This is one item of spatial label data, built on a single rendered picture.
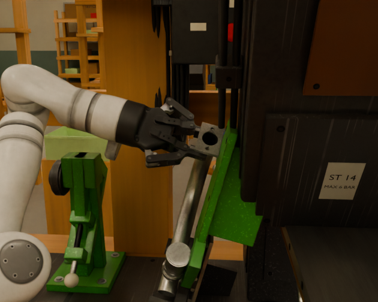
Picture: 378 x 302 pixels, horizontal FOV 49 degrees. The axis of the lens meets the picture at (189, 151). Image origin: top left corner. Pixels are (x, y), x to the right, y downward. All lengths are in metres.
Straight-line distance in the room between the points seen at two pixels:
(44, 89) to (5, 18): 11.65
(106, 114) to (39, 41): 11.23
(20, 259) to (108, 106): 0.28
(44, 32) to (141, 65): 10.92
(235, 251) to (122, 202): 0.31
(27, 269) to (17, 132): 0.22
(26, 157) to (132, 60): 0.39
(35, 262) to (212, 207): 0.24
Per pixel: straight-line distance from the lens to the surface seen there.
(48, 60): 11.80
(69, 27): 11.52
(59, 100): 0.70
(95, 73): 10.65
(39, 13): 11.89
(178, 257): 0.63
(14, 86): 0.71
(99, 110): 0.68
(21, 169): 0.64
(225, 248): 1.09
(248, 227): 0.62
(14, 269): 0.54
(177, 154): 0.67
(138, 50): 0.94
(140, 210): 1.02
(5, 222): 0.64
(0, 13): 12.40
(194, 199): 0.77
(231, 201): 0.60
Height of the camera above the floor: 1.39
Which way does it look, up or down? 14 degrees down
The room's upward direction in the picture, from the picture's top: straight up
